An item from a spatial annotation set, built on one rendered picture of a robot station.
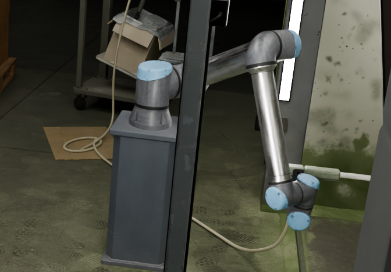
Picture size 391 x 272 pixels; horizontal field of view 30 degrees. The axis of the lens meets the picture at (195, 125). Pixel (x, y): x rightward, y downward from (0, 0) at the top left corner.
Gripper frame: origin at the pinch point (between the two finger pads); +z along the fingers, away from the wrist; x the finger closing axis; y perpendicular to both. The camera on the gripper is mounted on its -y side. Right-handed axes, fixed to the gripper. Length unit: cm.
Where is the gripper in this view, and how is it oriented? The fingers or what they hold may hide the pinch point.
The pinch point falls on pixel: (295, 175)
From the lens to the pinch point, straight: 320.0
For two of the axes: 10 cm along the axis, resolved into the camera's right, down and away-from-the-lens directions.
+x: 10.0, 0.8, -0.6
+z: 0.8, -3.9, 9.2
